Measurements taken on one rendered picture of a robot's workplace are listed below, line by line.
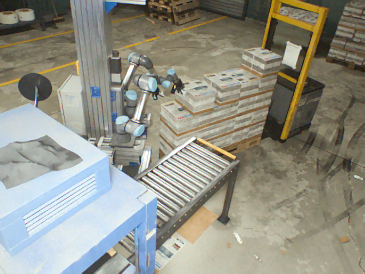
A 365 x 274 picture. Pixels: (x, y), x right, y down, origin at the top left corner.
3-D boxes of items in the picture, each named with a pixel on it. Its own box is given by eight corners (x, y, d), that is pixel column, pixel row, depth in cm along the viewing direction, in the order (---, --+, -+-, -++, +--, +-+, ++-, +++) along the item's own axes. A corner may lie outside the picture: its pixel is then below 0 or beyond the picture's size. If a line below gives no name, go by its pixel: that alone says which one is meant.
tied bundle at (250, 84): (219, 88, 390) (222, 71, 377) (236, 84, 404) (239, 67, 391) (238, 101, 365) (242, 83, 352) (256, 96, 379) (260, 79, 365)
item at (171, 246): (164, 227, 311) (164, 226, 311) (186, 243, 297) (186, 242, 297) (137, 252, 287) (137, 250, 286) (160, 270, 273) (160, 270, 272)
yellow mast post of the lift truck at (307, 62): (278, 136, 441) (317, 7, 340) (282, 135, 446) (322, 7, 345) (283, 140, 435) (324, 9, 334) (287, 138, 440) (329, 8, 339)
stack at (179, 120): (158, 160, 396) (159, 103, 348) (227, 135, 452) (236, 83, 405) (174, 178, 370) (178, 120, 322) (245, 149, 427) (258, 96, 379)
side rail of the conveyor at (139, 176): (191, 145, 313) (192, 136, 306) (195, 147, 310) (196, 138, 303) (79, 226, 224) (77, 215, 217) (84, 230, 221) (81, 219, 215)
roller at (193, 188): (159, 166, 272) (160, 162, 269) (203, 193, 250) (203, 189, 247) (156, 169, 269) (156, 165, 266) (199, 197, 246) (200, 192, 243)
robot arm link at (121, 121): (121, 125, 292) (120, 112, 284) (133, 129, 288) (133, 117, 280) (113, 131, 283) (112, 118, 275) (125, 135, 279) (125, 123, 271)
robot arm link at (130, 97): (133, 107, 320) (133, 96, 312) (122, 104, 324) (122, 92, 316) (140, 103, 328) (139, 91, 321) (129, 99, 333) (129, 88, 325)
